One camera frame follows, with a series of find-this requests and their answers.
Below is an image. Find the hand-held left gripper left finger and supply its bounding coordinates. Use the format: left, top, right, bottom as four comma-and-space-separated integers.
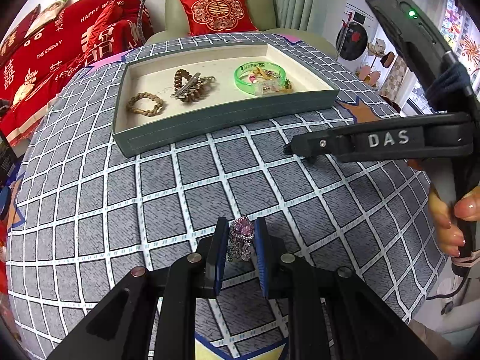
49, 217, 230, 360

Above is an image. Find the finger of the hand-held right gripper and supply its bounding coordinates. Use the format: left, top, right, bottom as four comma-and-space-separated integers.
283, 112, 474, 164

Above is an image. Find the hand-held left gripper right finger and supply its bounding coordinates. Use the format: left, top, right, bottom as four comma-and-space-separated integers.
255, 217, 437, 360

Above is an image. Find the pink crystal ring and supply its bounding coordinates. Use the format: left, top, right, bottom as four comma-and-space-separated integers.
227, 215, 256, 263

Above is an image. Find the grey-green jewelry tray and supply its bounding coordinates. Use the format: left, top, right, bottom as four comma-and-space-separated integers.
112, 41, 341, 158

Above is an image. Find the green translucent bangle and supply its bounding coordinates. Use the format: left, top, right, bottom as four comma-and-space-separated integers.
234, 61, 293, 97

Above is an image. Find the silver hair clip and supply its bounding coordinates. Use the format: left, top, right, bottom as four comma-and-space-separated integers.
170, 72, 201, 99

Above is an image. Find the brown bead bracelet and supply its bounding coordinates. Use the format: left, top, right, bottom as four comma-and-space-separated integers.
172, 68, 217, 104

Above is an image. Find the person's right hand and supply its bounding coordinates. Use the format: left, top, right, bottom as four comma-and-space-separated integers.
428, 185, 480, 259

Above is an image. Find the lotus flower ornament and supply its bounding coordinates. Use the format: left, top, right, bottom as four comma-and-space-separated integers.
358, 37, 407, 96

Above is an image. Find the orange star patch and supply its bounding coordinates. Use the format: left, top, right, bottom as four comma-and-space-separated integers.
335, 95, 400, 124

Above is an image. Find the white washing machine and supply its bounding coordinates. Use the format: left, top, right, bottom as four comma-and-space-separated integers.
335, 2, 379, 62

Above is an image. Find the dark blue cloth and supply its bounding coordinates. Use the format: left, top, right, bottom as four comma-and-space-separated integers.
427, 63, 473, 110

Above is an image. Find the yellow star patch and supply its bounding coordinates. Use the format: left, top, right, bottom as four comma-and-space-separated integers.
194, 332, 286, 360

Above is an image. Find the grey checked tablecloth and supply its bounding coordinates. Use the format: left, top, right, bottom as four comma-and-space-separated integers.
5, 32, 447, 360

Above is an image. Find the red embroidered cushion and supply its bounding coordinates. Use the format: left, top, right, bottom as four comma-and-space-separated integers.
178, 0, 259, 37

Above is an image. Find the person's clothing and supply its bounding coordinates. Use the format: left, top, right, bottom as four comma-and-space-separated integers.
409, 262, 480, 360

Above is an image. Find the pale green armchair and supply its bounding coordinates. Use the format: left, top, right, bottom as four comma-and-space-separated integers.
144, 0, 338, 59

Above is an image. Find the red printed blanket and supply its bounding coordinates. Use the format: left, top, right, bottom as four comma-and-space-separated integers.
0, 0, 154, 147

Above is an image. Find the photo print pillow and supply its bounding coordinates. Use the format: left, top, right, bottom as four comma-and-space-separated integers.
24, 0, 72, 40

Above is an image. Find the gold chain bracelet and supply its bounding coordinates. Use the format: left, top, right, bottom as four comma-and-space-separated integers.
126, 92, 165, 118

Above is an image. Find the grey hanging cord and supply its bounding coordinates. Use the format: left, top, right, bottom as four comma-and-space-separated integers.
138, 0, 157, 47

